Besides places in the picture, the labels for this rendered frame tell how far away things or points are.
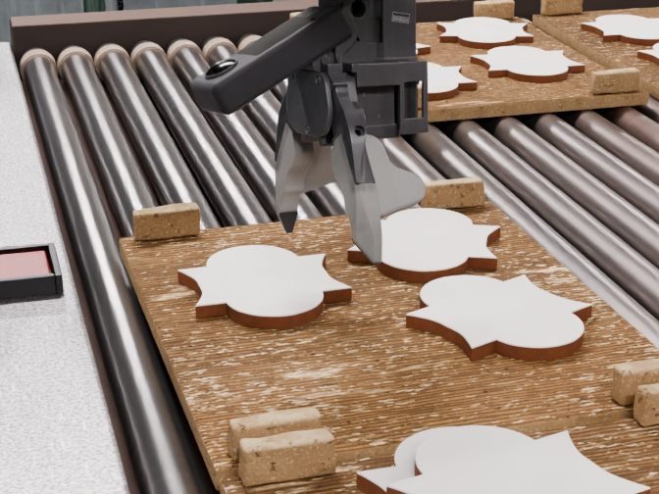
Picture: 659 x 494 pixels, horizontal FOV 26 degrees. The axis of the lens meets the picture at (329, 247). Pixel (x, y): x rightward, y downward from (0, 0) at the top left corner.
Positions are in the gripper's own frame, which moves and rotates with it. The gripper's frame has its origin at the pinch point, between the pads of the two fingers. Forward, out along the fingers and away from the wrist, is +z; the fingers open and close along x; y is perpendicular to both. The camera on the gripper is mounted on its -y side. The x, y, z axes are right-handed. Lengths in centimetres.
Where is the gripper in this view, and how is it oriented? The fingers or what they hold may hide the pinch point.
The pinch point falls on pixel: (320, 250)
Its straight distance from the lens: 105.3
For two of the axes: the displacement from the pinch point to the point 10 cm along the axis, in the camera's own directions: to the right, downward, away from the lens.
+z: 0.2, 9.8, 1.8
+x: -4.4, -1.6, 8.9
